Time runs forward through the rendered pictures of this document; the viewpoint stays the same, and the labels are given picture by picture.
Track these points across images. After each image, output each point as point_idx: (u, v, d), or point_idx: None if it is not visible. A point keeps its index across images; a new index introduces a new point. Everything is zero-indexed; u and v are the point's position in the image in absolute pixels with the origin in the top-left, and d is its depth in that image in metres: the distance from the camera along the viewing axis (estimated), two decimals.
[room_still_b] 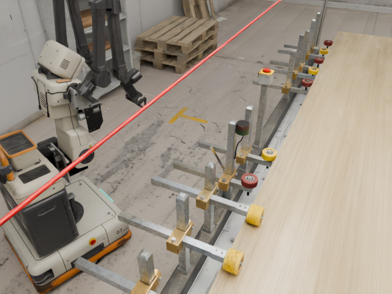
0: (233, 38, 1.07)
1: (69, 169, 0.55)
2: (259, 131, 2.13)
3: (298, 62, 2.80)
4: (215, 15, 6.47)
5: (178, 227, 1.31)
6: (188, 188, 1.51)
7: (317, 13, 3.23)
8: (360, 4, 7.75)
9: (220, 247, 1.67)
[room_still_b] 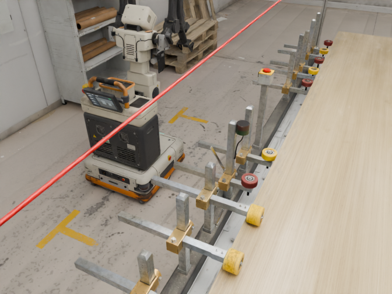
0: (233, 38, 1.07)
1: (69, 169, 0.55)
2: (259, 131, 2.13)
3: (298, 62, 2.80)
4: (215, 15, 6.47)
5: (178, 227, 1.31)
6: (188, 188, 1.51)
7: (317, 13, 3.23)
8: (360, 4, 7.75)
9: (220, 247, 1.67)
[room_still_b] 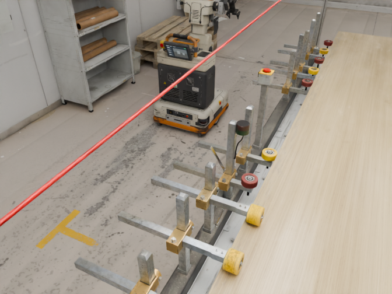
0: (233, 38, 1.07)
1: (69, 169, 0.55)
2: (259, 131, 2.13)
3: (298, 62, 2.80)
4: (215, 15, 6.47)
5: (178, 227, 1.31)
6: (188, 188, 1.51)
7: (317, 13, 3.23)
8: (360, 4, 7.75)
9: (220, 247, 1.67)
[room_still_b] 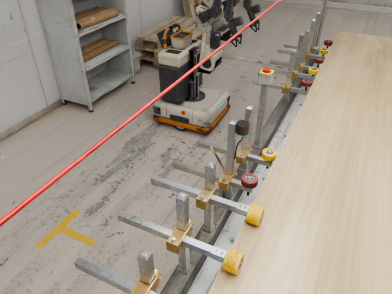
0: (233, 38, 1.07)
1: (69, 169, 0.55)
2: (259, 131, 2.13)
3: (298, 62, 2.80)
4: None
5: (178, 227, 1.31)
6: (188, 188, 1.51)
7: (317, 13, 3.23)
8: (360, 4, 7.75)
9: (220, 247, 1.67)
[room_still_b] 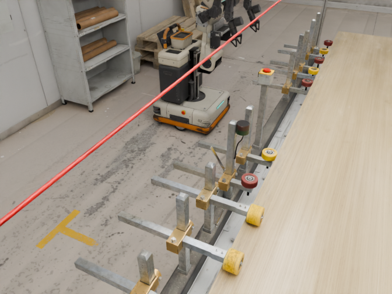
0: (233, 38, 1.07)
1: (69, 169, 0.55)
2: (259, 131, 2.13)
3: (298, 62, 2.80)
4: None
5: (178, 227, 1.31)
6: (188, 188, 1.51)
7: (317, 13, 3.23)
8: (360, 4, 7.75)
9: (220, 247, 1.67)
